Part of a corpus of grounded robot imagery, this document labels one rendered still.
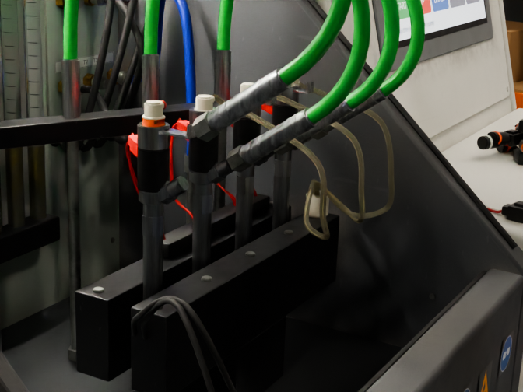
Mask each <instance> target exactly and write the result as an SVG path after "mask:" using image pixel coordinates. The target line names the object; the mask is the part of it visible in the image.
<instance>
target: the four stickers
mask: <svg viewBox="0 0 523 392"><path fill-rule="evenodd" d="M513 335H514V331H512V332H511V333H510V334H509V336H508V337H507V338H506V339H505V340H504V341H503V347H502V353H501V360H500V371H499V377H500V375H501V374H502V373H503V371H504V370H505V369H506V368H507V367H508V366H509V364H510V358H511V347H512V341H513ZM492 364H493V360H492V361H491V362H490V364H489V365H488V366H487V367H486V368H485V369H484V370H483V372H482V373H481V374H480V379H479V392H489V389H490V377H491V370H492ZM499 377H498V378H499ZM471 389H472V382H471V383H470V384H469V385H468V386H467V387H466V389H465V390H464V392H471Z"/></svg>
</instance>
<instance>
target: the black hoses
mask: <svg viewBox="0 0 523 392"><path fill-rule="evenodd" d="M137 1H138V0H130V1H129V4H128V8H127V6H126V5H125V3H123V1H122V0H104V2H105V3H107V7H106V13H105V19H104V28H103V33H102V38H101V43H100V51H99V54H98V59H97V66H96V70H95V73H94V77H93V83H92V86H81V88H80V91H81V93H89V94H90V95H89V99H88V102H87V105H86V110H85V113H90V112H93V109H94V106H95V102H97V104H98V106H99V108H100V111H108V107H109V104H110V101H111V97H112V95H113V91H114V87H115V85H116V81H117V79H118V74H119V72H120V68H121V63H122V61H123V57H124V54H125V49H126V46H127V42H128V38H129V34H130V31H131V30H132V33H133V35H134V38H135V41H136V46H135V50H134V53H133V55H132V59H131V61H130V64H129V66H128V70H127V73H126V76H125V79H124V81H123V84H122V86H121V90H120V93H119V94H118V98H117V100H116V103H115V105H114V109H113V110H120V109H121V107H122V104H123V102H124V100H125V97H126V94H127V92H128V88H129V86H130V84H131V81H132V77H133V75H134V73H135V76H134V79H133V82H132V87H131V89H130V92H129V94H128V99H127V102H126V104H125V108H124V109H132V107H133V104H134V102H135V98H136V95H137V92H138V89H139V85H140V82H141V79H142V54H143V53H144V32H145V20H144V22H143V24H142V29H141V32H140V30H139V28H138V26H137V24H136V22H135V20H134V14H135V8H136V4H137ZM114 4H115V5H116V6H117V7H118V8H119V9H120V10H121V12H122V14H123V16H124V17H125V24H124V27H123V31H122V34H121V39H120V43H119V46H118V51H117V54H116V58H115V60H114V66H113V68H112V71H111V76H110V79H109V82H108V84H107V89H106V92H105V94H104V98H103V97H102V96H101V94H100V92H99V88H100V81H101V78H102V74H103V70H104V64H105V60H106V56H107V49H108V44H109V39H110V35H111V25H112V20H113V14H114ZM136 66H137V68H136ZM135 69H136V71H135ZM128 136H129V135H125V136H118V137H110V138H99V140H98V141H97V140H96V139H90V140H88V141H87V143H86V144H83V142H84V140H82V141H79V150H81V151H82V152H87V151H90V150H91V148H92V147H94V148H99V147H102V146H103V145H104V143H105V142H106V141H107V140H108V141H110V142H112V141H116V143H118V144H120V145H123V144H125V143H126V142H127V141H128ZM51 145H52V146H54V147H57V146H59V145H60V146H61V147H62V149H63V150H64V151H65V152H66V153H67V148H66V142H61V143H54V144H51Z"/></svg>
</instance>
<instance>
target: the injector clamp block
mask: <svg viewBox="0 0 523 392"><path fill-rule="evenodd" d="M272 209H273V201H270V202H269V209H267V210H265V211H263V212H261V213H259V214H257V215H255V216H253V224H252V242H250V243H248V244H247V245H245V246H243V247H241V248H239V249H238V250H235V251H234V247H235V226H233V227H231V228H229V229H227V230H225V231H223V232H221V233H219V234H217V235H215V236H213V237H211V264H210V265H208V266H206V267H204V268H203V269H201V270H199V271H197V272H195V273H194V274H192V248H190V249H188V250H186V251H184V252H182V253H180V254H178V255H176V256H174V257H172V258H169V259H167V258H163V290H162V291H160V292H158V293H157V294H155V295H153V296H150V297H149V298H148V299H145V300H143V259H141V260H139V261H136V262H135V263H133V264H130V265H129V266H127V267H125V268H122V269H121V270H118V271H116V272H114V273H112V274H110V275H108V276H106V277H104V278H102V279H100V280H98V281H96V282H93V283H91V284H89V285H87V286H85V287H83V288H81V289H79V290H77V291H75V333H76V369H77V371H78V372H80V373H84V374H86V375H89V376H93V377H96V378H98V379H101V380H105V381H107V382H109V381H111V380H113V379H114V378H116V377H117V376H119V375H121V374H122V373H124V372H125V371H127V370H129V369H131V368H132V390H135V391H138V392H208V390H207V387H206V385H205V381H204V377H203V375H202V371H201V368H200V366H199V364H198V360H197V357H196V354H195V350H194V348H193V346H192V343H191V340H190V338H189V336H188V332H187V331H186V328H185V325H184V323H183V321H182V319H181V317H180V315H179V313H178V311H177V310H176V309H175V308H174V307H173V306H172V305H171V304H165V305H163V306H161V307H160V308H159V309H158V310H157V311H156V312H155V313H154V314H153V316H152V317H151V318H150V319H149V321H148V322H147V325H146V326H147V331H148V334H149V336H148V339H147V340H144V339H143V337H142V329H141V321H142V318H143V317H142V318H141V319H140V320H138V321H137V330H138V333H137V335H136V336H135V337H133V336H132V328H131V322H132V318H133V317H134V316H135V315H136V314H137V313H139V312H140V311H141V310H142V309H143V308H145V307H146V306H147V305H148V304H150V303H151V302H152V301H153V300H155V299H158V298H160V297H162V296H178V297H180V298H181V299H183V300H184V301H186V302H187V303H188V304H189V305H190V306H191V308H192V309H193V310H194V311H195V312H196V314H197V315H198V317H199V318H200V320H201V322H202V323H203V325H204V327H205V329H206V330H207V332H208V333H209V336H210V338H211V339H212V342H213V344H214V345H215V347H216V350H217V352H218V353H219V356H220V358H221V359H222V361H223V364H224V366H225V367H226V370H227V372H228V374H229V376H230V378H231V380H232V383H233V385H234V387H235V389H236V391H237V392H263V391H264V390H266V389H267V388H268V387H270V386H271V385H272V384H274V382H276V381H277V380H278V379H279V378H280V377H282V376H283V366H284V349H285V333H286V315H287V314H289V313H290V312H292V311H293V310H295V309H296V308H297V307H298V306H300V305H301V304H303V303H305V302H306V301H307V300H309V299H310V298H311V297H313V296H314V295H316V294H317V293H319V292H320V291H321V290H322V289H324V288H325V287H327V286H328V285H330V284H332V283H333V282H334V281H335V277H336V265H337V252H338V239H339V215H333V214H330V213H328V215H326V220H327V223H328V229H329V232H330V237H329V239H328V240H321V239H318V238H317V237H315V236H313V235H312V234H310V233H309V232H308V230H307V229H306V228H305V226H304V214H302V215H300V216H298V217H296V218H295V219H292V220H291V206H290V205H289V219H288V222H287V223H285V224H283V225H282V226H280V227H278V228H276V229H274V230H273V231H272ZM183 308H184V307H183ZM184 311H185V313H186V314H187V316H188V319H189V320H190V322H191V325H192V327H193V330H194V332H195V335H196V338H197V339H198V343H199V345H200V348H201V350H202V354H203V357H204V359H205V363H206V365H207V368H208V371H209V375H210V377H211V380H212V385H213V387H214V390H215V392H229V389H228V387H227V385H226V383H225V381H224V379H223V376H222V374H221V372H220V371H219V367H218V366H217V364H216V361H215V359H214V358H213V356H212V353H211V352H210V350H209V347H208V345H207V344H206V342H205V339H204V338H203V337H202V334H201V333H200V331H199V329H198V328H197V326H196V324H195V322H194V321H193V320H192V318H191V317H190V315H189V314H188V312H187V311H186V310H184Z"/></svg>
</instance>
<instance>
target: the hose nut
mask: <svg viewBox="0 0 523 392"><path fill-rule="evenodd" d="M209 112H210V111H206V112H205V113H204V114H202V115H201V116H199V117H197V118H195V121H194V123H193V125H192V128H193V129H194V131H195V134H196V135H197V137H198V138H199V139H201V140H203V141H206V142H208V141H210V140H211V139H213V138H215V137H216V136H217V135H220V132H221V131H216V130H214V129H212V128H211V127H210V125H209V122H208V118H207V117H208V113H209Z"/></svg>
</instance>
